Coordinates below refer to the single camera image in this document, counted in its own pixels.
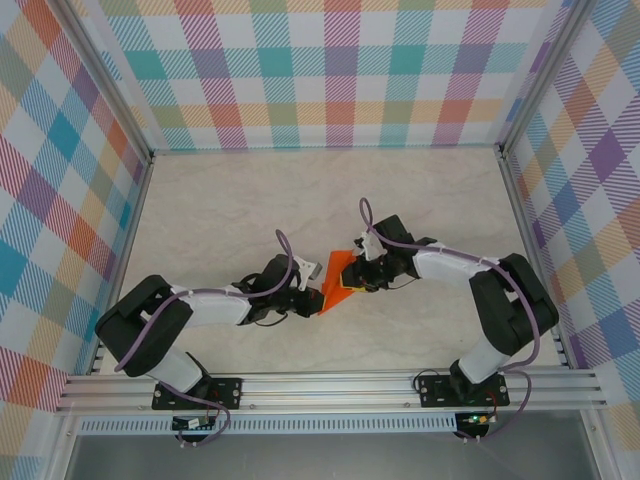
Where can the aluminium lower frame strut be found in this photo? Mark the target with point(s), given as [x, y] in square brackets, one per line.
[600, 445]
[62, 450]

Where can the small circuit board green light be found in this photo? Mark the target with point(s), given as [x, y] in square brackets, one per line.
[477, 419]

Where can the small black circuit board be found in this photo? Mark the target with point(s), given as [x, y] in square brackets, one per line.
[192, 424]

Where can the orange paper sheet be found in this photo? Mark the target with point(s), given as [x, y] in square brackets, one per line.
[335, 285]

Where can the aluminium table side rail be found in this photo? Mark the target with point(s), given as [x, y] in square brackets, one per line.
[530, 250]
[127, 250]

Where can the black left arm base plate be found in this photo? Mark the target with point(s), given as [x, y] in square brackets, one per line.
[227, 392]

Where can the long aluminium mounting rail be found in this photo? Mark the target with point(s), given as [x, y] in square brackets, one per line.
[325, 390]

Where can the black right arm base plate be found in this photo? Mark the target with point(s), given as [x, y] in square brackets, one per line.
[435, 392]

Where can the aluminium frame post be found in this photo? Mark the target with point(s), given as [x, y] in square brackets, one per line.
[545, 75]
[100, 75]

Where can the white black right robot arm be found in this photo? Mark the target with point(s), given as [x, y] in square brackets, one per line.
[445, 270]

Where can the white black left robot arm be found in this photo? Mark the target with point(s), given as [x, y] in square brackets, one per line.
[215, 307]

